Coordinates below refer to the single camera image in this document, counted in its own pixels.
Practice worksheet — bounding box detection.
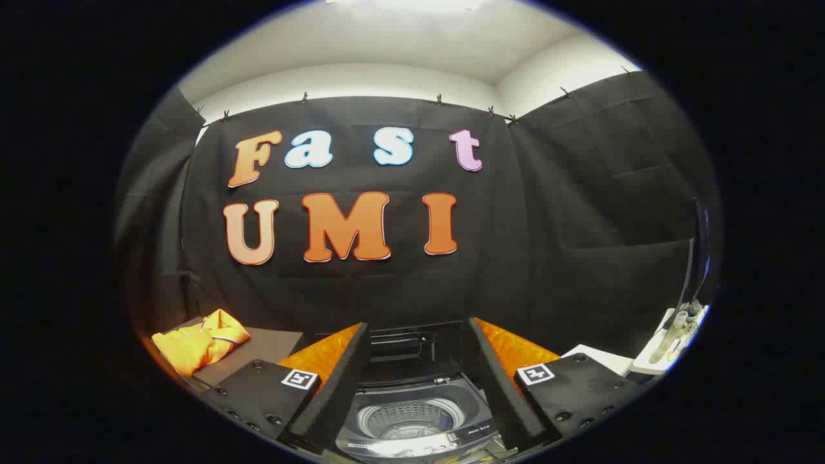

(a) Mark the white counter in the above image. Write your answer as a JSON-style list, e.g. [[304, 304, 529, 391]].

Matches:
[[561, 343, 636, 378]]

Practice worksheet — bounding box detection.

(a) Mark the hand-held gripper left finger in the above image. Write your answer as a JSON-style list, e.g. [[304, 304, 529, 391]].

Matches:
[[203, 322, 371, 455]]

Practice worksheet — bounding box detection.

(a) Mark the grey top-load washing machine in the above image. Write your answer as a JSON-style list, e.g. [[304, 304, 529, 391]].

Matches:
[[335, 377, 513, 462]]

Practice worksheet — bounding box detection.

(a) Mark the orange yellow shirt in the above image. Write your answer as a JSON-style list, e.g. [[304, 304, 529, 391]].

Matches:
[[151, 309, 251, 377]]

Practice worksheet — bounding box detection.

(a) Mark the white rack with bottles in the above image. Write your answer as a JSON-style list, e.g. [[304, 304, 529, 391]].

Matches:
[[632, 302, 710, 376]]

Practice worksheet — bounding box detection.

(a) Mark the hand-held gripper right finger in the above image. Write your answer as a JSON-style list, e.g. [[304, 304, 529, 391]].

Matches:
[[469, 317, 640, 452]]

